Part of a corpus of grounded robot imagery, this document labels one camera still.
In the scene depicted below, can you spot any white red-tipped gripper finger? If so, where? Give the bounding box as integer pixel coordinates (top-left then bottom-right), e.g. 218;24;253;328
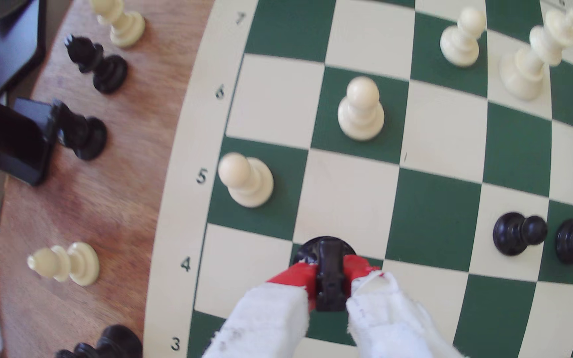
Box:
202;263;318;358
344;255;467;358

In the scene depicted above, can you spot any cream chess pawn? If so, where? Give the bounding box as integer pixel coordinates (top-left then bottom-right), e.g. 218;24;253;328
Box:
439;6;487;68
217;152;275;209
27;242;100;287
337;76;386;142

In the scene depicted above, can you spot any black chess pawn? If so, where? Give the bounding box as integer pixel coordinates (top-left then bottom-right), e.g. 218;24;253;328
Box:
492;212;549;257

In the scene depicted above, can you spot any black chess knight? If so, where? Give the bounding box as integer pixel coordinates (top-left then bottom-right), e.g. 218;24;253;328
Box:
64;34;129;94

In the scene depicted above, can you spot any cream chess king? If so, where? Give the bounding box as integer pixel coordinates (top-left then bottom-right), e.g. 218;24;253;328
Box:
499;7;573;101

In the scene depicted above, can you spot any cream chess piece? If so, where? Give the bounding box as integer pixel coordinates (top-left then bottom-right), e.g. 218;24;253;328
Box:
89;0;146;49

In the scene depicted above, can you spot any green and cream chessboard mat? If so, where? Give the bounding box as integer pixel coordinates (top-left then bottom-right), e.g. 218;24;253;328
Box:
142;0;573;358

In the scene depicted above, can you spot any black clamp stand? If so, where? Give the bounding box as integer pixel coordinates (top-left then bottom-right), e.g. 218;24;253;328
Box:
0;87;61;187

